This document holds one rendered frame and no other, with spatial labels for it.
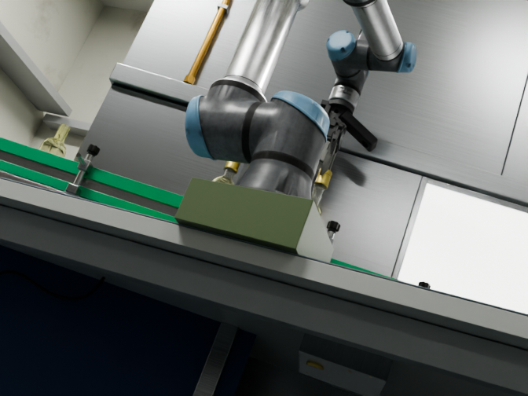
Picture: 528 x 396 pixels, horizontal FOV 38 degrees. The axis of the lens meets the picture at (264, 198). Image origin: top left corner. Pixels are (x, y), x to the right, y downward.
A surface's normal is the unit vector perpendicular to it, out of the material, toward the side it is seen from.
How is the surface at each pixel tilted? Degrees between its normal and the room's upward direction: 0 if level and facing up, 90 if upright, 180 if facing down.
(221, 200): 90
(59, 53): 90
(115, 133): 90
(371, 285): 90
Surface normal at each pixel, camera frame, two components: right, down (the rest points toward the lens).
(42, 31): 0.91, 0.22
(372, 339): -0.22, -0.44
